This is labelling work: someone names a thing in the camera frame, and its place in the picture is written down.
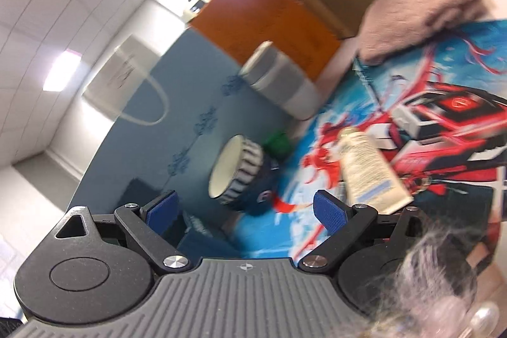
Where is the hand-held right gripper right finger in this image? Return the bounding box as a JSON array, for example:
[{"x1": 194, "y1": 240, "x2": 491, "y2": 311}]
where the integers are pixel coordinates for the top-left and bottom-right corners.
[{"x1": 298, "y1": 191, "x2": 428, "y2": 273}]

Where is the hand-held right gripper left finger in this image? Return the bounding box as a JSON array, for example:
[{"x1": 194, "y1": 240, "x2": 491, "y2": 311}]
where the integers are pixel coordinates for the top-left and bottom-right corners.
[{"x1": 55, "y1": 191, "x2": 189, "y2": 275}]

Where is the dark blue jar white lid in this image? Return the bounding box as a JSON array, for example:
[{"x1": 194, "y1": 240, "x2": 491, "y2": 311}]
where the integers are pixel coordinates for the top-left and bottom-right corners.
[{"x1": 208, "y1": 134, "x2": 284, "y2": 217}]

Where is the cream squeeze tube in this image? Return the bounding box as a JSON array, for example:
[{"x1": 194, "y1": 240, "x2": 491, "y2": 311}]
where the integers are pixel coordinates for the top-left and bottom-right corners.
[{"x1": 337, "y1": 126, "x2": 415, "y2": 215}]

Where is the blue paper bag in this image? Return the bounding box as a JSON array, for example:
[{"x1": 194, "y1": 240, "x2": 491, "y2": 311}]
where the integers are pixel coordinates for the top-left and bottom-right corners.
[{"x1": 65, "y1": 32, "x2": 318, "y2": 260}]

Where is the small green object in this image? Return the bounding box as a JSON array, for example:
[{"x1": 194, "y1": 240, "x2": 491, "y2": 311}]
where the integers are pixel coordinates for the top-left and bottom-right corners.
[{"x1": 264, "y1": 131, "x2": 292, "y2": 159}]

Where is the fluffy hair accessory with pearl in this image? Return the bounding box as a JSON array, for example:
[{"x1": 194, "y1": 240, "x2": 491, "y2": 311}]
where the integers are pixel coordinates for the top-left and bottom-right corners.
[{"x1": 362, "y1": 211, "x2": 507, "y2": 338}]

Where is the grey and white cylinder container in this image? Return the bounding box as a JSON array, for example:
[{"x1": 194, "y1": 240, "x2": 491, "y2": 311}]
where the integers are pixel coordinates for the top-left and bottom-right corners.
[{"x1": 238, "y1": 41, "x2": 324, "y2": 121}]

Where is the red and blue printed mat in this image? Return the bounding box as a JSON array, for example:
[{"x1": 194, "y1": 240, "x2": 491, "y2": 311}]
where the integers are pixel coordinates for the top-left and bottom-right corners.
[{"x1": 238, "y1": 19, "x2": 507, "y2": 260}]

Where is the ceiling light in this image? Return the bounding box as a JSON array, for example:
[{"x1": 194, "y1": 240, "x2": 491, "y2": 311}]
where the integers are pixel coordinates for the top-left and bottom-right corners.
[{"x1": 43, "y1": 49, "x2": 85, "y2": 92}]

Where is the orange box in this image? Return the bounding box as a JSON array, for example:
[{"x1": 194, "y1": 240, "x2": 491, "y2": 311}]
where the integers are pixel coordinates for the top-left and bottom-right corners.
[{"x1": 189, "y1": 0, "x2": 343, "y2": 82}]

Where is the pink towel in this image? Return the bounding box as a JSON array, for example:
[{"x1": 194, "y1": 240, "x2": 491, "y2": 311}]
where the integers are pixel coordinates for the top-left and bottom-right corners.
[{"x1": 358, "y1": 0, "x2": 491, "y2": 66}]

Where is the white wall notice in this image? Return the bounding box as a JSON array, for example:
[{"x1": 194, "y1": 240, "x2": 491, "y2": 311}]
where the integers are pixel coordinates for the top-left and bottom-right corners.
[{"x1": 81, "y1": 35, "x2": 161, "y2": 119}]

